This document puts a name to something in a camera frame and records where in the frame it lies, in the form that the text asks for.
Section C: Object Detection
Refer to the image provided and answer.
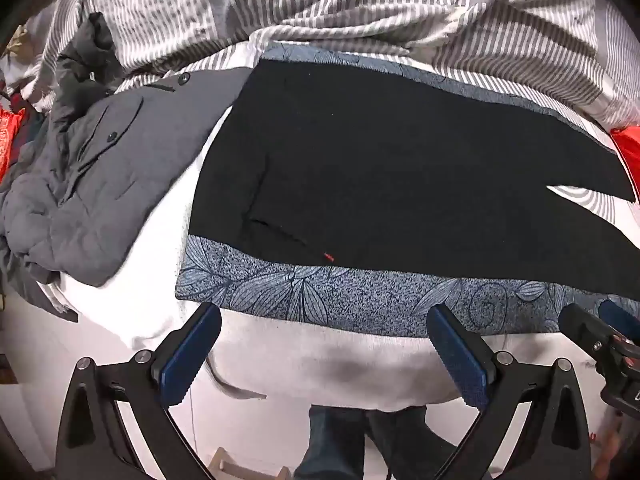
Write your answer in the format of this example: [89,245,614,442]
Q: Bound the black and blue patterned pants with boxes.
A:
[174,41,640,336]

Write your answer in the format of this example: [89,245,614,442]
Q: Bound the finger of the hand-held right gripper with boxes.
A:
[599,299,640,345]
[559,304,619,362]

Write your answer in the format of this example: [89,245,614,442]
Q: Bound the grey jacket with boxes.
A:
[0,11,252,322]

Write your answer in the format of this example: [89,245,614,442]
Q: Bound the red cloth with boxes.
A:
[0,106,25,187]
[611,126,640,186]

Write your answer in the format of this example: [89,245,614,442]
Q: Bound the grey striped duvet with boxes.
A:
[20,0,640,226]

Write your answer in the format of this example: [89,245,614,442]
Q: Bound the red cloth at left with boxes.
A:
[0,106,25,187]

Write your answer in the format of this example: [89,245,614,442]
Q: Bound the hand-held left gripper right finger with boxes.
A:
[429,304,597,480]

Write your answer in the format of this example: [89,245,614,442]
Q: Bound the person's left leg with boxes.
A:
[294,405,370,480]

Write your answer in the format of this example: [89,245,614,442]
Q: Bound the wooden stool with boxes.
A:
[206,446,292,480]

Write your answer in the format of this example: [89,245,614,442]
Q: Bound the white bed sheet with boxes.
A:
[50,45,611,413]

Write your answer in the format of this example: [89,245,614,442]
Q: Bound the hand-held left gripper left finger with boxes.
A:
[54,302,222,480]

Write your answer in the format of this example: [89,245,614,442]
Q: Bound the red cloth at right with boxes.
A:
[611,126,640,186]

